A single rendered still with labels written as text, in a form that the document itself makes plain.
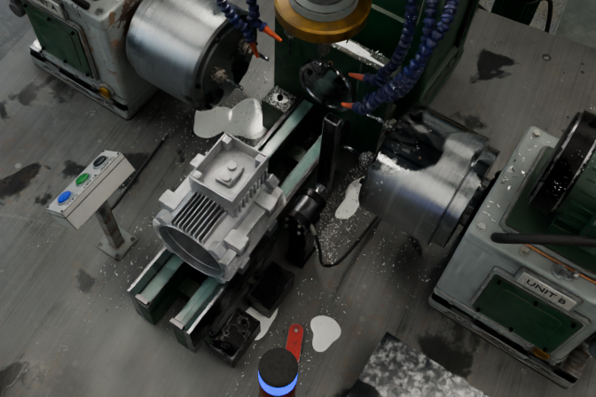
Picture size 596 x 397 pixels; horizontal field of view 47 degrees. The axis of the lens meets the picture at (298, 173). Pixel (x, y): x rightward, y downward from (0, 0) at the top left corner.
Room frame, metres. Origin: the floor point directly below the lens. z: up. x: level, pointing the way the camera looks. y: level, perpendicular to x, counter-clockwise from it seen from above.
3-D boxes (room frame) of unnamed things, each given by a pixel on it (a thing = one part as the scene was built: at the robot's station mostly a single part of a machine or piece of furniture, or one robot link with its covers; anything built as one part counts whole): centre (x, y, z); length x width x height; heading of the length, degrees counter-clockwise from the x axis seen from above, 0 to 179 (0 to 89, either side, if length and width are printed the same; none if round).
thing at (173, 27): (1.07, 0.30, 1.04); 0.37 x 0.25 x 0.25; 60
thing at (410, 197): (0.73, -0.29, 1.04); 0.41 x 0.25 x 0.25; 60
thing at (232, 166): (0.67, 0.13, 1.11); 0.12 x 0.11 x 0.07; 151
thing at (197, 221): (0.63, 0.15, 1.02); 0.20 x 0.19 x 0.19; 151
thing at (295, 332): (0.44, -0.02, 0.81); 0.09 x 0.03 x 0.02; 175
